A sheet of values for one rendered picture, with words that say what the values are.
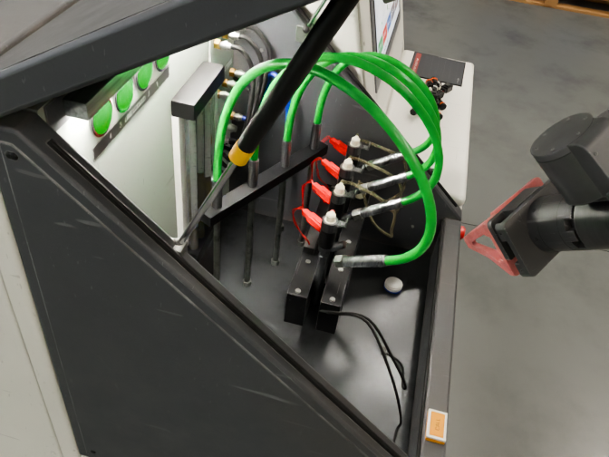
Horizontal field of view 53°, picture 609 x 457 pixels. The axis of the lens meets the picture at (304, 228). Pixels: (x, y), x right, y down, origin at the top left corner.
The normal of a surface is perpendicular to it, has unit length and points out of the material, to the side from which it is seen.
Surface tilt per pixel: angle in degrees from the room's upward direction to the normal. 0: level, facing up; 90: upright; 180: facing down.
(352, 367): 0
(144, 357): 90
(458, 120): 0
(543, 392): 0
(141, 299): 90
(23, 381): 90
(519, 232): 46
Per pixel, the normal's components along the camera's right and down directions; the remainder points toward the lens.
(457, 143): 0.10, -0.74
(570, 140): -0.64, -0.73
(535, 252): 0.43, -0.07
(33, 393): -0.23, 0.63
